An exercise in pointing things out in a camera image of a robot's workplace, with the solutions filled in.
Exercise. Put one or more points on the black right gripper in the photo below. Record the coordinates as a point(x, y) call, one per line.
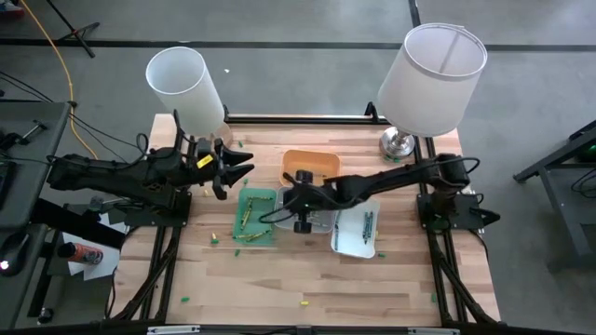
point(307, 200)

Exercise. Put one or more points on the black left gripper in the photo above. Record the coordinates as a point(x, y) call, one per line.
point(215, 179)

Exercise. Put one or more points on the olive green crayon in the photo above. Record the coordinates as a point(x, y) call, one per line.
point(244, 222)
point(248, 210)
point(261, 234)
point(242, 236)
point(261, 198)

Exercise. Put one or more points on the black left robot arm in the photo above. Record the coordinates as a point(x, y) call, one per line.
point(121, 174)

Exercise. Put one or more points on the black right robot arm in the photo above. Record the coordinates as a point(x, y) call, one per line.
point(396, 179)

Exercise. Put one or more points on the grey plastic bin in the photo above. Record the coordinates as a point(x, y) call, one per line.
point(281, 221)

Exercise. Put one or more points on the orange plastic bin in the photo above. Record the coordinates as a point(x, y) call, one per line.
point(309, 163)

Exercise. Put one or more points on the green translucent plastic bin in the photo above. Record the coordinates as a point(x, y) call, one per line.
point(258, 216)

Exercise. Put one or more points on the white plastic bin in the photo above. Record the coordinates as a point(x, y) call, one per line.
point(354, 244)

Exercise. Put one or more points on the yellow and green crayon stub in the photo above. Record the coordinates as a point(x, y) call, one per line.
point(214, 238)

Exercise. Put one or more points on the cylinder shade wooden base lamp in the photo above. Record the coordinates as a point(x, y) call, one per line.
point(186, 88)

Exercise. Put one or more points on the white paper sheet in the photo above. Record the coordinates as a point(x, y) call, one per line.
point(114, 223)
point(104, 267)

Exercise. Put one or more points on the black support beam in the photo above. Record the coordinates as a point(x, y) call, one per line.
point(79, 225)

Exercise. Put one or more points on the cone shade chrome base lamp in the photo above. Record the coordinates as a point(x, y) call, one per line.
point(433, 79)

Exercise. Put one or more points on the orange black spray can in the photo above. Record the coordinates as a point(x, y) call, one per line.
point(84, 253)

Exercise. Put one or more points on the grey side table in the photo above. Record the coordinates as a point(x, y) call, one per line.
point(32, 163)

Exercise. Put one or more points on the black tripod stand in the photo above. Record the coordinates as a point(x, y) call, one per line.
point(74, 32)

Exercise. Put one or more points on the dark tablet device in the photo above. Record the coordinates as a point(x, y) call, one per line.
point(4, 183)

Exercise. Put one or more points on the small black cylinder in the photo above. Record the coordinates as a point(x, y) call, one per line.
point(45, 315)

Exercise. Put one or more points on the dark metal cart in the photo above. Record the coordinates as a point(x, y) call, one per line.
point(559, 195)

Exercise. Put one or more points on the dark grey desk surface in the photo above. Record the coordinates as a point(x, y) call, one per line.
point(18, 298)

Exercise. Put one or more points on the black rail clamp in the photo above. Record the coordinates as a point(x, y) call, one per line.
point(226, 112)
point(371, 111)

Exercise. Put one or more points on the black table edge rail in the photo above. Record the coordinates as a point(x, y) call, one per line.
point(93, 328)
point(302, 119)

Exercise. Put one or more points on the black aluminium frame rail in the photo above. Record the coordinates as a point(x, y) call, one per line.
point(440, 288)
point(166, 279)
point(456, 288)
point(150, 279)

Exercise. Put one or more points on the silver metal bracket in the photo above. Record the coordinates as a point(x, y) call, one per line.
point(433, 331)
point(173, 330)

